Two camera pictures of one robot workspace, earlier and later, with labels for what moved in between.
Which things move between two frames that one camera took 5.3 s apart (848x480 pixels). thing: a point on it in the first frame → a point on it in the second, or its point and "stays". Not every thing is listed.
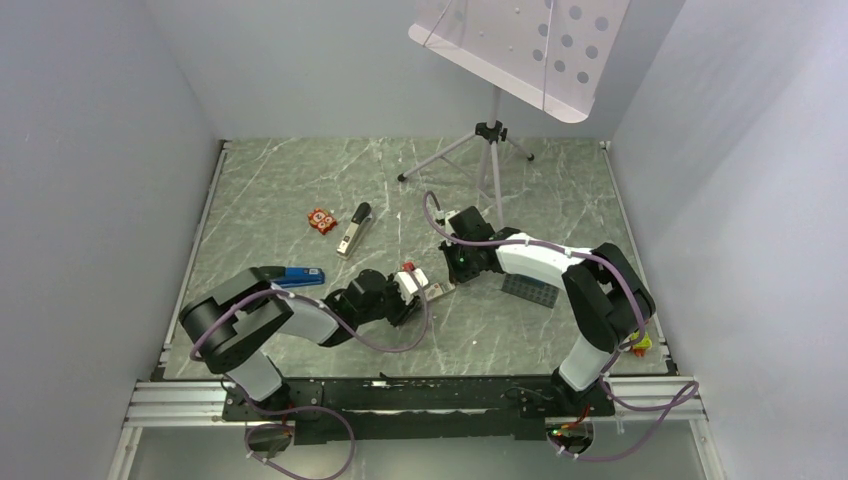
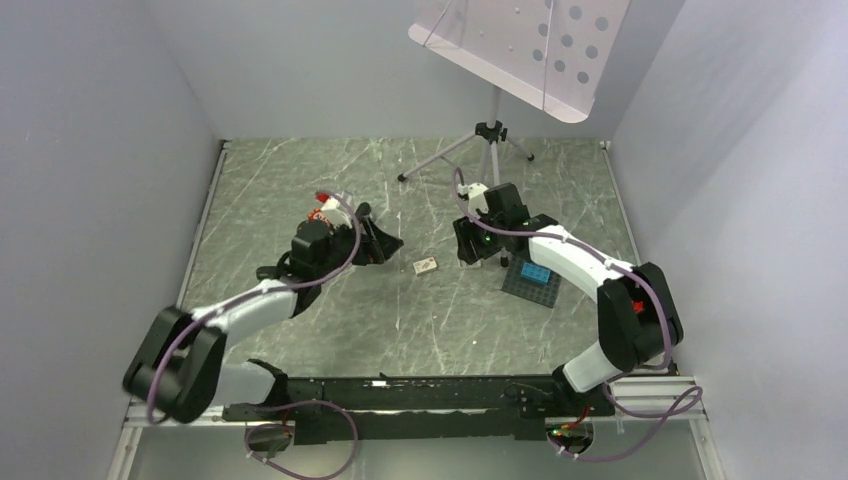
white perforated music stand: (549, 55) stays
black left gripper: (404, 311) → (378, 245)
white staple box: (437, 290) → (424, 265)
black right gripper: (457, 275) → (465, 231)
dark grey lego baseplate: (538, 292) stays
